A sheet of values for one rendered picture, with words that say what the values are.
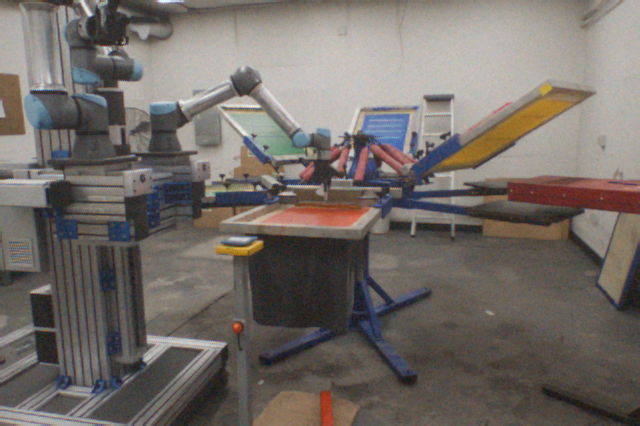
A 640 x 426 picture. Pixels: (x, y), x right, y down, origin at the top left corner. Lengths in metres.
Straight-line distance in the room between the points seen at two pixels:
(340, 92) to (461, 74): 1.56
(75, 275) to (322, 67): 5.03
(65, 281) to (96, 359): 0.37
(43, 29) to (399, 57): 5.15
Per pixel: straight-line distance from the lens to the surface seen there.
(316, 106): 6.72
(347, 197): 2.39
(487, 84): 6.47
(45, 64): 1.92
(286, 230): 1.87
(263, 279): 2.07
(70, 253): 2.32
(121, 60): 1.75
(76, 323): 2.42
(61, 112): 1.90
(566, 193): 2.34
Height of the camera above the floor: 1.36
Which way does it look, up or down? 10 degrees down
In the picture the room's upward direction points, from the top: straight up
